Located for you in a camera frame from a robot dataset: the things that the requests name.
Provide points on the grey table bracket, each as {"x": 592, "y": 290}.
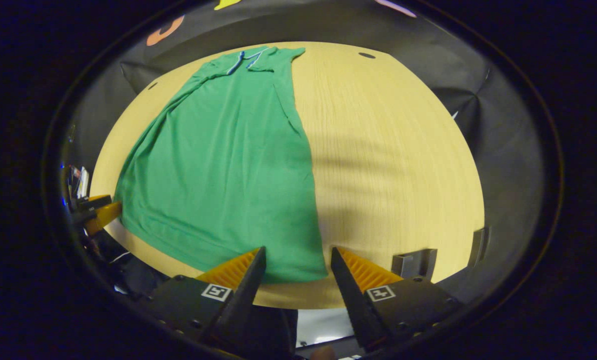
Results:
{"x": 478, "y": 247}
{"x": 413, "y": 264}

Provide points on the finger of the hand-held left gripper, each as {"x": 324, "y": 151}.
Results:
{"x": 103, "y": 217}
{"x": 96, "y": 204}

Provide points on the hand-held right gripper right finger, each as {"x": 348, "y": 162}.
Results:
{"x": 351, "y": 300}

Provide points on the black backdrop cloth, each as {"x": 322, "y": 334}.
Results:
{"x": 328, "y": 27}

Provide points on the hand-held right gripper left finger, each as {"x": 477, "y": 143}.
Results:
{"x": 238, "y": 300}

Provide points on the green T-shirt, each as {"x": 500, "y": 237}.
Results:
{"x": 218, "y": 165}

